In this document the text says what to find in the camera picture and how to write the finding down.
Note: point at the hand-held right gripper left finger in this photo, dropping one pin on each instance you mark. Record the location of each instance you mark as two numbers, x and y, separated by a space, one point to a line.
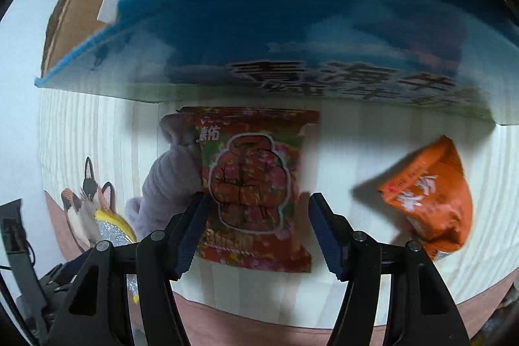
189 238

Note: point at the orange snack packet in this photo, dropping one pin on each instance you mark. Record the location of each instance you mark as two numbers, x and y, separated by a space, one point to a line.
429 192

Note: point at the red snack packet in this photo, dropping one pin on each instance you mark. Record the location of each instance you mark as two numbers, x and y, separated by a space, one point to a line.
251 175

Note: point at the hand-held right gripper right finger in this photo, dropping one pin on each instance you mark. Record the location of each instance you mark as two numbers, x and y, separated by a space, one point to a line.
327 242

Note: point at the yellow silver packet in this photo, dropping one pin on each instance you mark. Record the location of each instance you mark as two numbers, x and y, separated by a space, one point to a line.
115 230

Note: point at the lilac plush cloth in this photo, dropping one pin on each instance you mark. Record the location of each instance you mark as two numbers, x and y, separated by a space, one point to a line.
166 184

